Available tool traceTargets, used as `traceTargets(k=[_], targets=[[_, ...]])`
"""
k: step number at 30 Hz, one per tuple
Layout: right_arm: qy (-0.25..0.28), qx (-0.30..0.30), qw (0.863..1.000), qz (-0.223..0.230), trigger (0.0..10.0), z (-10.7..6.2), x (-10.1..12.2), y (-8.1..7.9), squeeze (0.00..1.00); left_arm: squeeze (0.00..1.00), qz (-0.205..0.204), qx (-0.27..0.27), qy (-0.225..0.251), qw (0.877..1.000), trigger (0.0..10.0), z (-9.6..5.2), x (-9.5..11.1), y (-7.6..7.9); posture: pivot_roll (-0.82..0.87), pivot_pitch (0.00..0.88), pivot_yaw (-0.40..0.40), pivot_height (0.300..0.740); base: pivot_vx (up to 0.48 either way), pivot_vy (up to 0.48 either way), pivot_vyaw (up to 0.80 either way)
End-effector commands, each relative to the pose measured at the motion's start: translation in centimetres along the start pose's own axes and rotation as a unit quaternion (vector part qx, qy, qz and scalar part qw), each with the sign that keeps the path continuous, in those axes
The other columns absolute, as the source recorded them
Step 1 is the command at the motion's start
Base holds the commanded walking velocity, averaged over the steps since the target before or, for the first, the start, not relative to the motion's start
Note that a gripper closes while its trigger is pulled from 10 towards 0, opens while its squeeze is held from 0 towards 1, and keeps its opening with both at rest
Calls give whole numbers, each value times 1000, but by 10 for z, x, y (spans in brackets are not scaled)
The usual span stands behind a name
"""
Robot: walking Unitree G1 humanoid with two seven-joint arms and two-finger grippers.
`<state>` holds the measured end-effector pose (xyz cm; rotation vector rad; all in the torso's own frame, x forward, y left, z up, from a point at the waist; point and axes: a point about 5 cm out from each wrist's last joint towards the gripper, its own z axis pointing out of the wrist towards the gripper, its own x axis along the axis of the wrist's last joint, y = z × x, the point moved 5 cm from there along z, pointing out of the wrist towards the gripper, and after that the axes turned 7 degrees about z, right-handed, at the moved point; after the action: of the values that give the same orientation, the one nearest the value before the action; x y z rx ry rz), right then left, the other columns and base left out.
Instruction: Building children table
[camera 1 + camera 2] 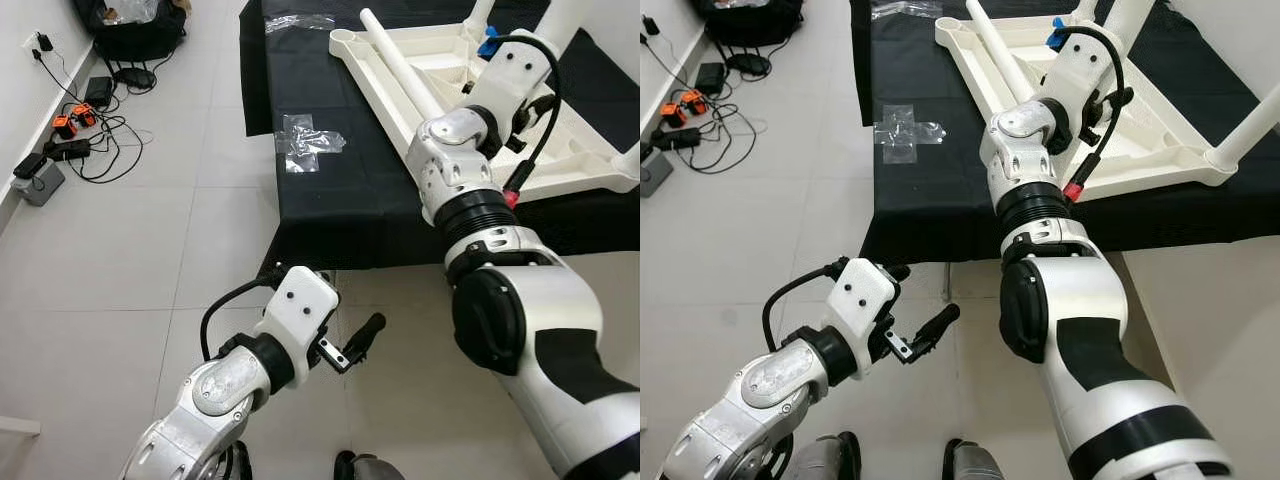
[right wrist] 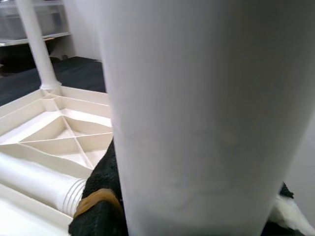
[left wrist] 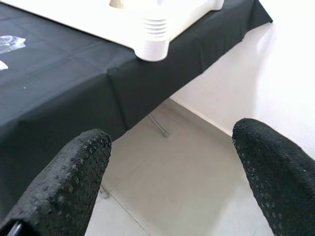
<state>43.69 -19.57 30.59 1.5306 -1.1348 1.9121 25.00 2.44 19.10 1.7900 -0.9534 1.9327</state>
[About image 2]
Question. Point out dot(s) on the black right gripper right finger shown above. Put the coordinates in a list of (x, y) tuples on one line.
[(288, 216)]

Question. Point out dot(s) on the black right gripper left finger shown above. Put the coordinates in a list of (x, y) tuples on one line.
[(101, 211)]

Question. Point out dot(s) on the white plastic children table top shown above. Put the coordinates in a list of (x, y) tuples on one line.
[(61, 123)]

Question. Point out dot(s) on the white plastic table leg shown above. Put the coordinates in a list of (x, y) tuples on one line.
[(197, 110), (37, 179), (37, 44)]

